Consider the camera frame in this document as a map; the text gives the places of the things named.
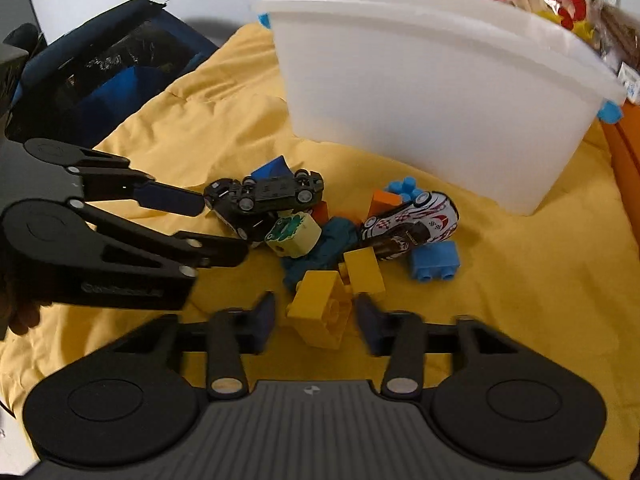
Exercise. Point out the large yellow toy brick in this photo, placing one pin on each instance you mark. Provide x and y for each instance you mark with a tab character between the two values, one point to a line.
315	305

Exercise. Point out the white plastic bin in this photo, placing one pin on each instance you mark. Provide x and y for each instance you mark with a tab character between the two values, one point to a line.
425	100

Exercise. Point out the yellow cloth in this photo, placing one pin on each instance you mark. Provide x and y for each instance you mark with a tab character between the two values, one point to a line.
500	285

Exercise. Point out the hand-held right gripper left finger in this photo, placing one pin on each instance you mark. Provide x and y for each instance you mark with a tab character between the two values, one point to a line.
262	317

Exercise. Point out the dark blue fabric container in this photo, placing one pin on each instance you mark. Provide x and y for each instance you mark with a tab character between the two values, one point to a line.
100	85

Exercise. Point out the white patterned toy car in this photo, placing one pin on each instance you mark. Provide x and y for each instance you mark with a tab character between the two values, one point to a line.
420	217

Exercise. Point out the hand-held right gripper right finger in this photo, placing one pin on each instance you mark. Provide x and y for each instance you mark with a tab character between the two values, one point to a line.
367	325

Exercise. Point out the orange cardboard box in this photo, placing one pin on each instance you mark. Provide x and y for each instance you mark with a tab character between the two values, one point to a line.
625	160

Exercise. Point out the dark blue toy brick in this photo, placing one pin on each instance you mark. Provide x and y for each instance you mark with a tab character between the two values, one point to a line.
272	166

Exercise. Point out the brown textured bag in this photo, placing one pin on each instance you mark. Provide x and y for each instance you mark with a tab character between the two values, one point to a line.
620	30

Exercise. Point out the orange toy brick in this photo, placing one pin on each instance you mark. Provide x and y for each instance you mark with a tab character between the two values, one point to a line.
320	212
382	202

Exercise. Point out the person's left hand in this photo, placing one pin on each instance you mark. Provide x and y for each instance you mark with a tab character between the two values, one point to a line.
20	315

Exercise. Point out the black and white toy car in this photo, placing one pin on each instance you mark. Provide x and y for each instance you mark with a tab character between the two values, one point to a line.
225	195

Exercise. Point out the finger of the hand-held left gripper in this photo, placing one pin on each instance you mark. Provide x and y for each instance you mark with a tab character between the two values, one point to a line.
170	199
215	252

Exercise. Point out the cream cube with green print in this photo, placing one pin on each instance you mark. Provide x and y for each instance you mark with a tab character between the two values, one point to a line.
297	235

